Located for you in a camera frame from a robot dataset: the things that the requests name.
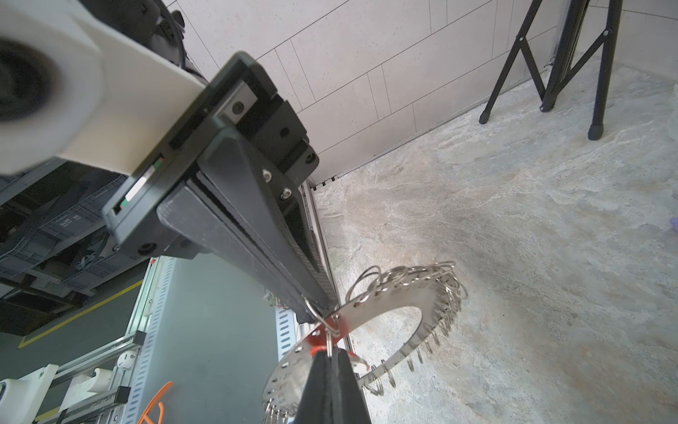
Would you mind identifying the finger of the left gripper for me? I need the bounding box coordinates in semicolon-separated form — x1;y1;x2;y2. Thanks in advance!
156;182;331;323
195;129;338;313

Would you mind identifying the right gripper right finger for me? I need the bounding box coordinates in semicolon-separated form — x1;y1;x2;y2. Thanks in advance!
332;349;372;424

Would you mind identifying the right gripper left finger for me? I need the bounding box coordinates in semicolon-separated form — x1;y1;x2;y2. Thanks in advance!
294;351;331;424

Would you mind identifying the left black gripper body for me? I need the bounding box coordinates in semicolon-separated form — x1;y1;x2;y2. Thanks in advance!
103;51;318;260

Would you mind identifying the small red key tag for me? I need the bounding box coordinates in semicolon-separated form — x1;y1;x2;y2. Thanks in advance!
305;313;351;356

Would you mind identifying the metal disc with key rings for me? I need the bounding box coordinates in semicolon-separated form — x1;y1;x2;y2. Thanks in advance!
262;261;465;423

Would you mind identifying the black perforated music stand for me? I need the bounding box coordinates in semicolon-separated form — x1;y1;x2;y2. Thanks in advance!
478;0;623;141

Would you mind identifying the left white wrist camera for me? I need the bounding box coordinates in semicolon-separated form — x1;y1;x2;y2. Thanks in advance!
1;1;206;175

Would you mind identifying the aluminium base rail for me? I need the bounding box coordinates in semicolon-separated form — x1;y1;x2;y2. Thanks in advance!
1;256;176;423

